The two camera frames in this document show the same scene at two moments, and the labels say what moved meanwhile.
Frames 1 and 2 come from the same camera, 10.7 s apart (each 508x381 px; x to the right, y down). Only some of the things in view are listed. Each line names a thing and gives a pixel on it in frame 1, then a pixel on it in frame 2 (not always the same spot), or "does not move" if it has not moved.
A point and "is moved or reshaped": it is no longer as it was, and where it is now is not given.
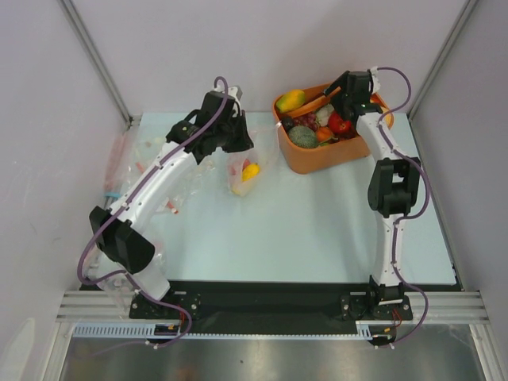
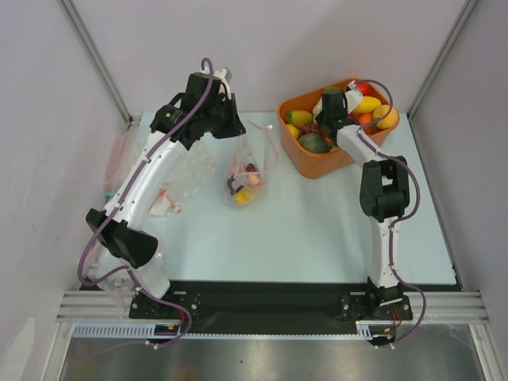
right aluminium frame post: (444, 61) does not move
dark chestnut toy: (288, 121) → (229, 184)
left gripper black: (244, 142) → (235, 127)
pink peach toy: (237, 168) → (253, 177)
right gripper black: (341, 100) → (331, 116)
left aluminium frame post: (128, 121) does not move
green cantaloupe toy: (303, 136) → (314, 143)
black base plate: (174, 305) does not move
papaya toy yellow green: (290, 101) → (298, 117)
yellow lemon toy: (250, 171) → (243, 197)
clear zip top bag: (244, 167) is moved or reshaped
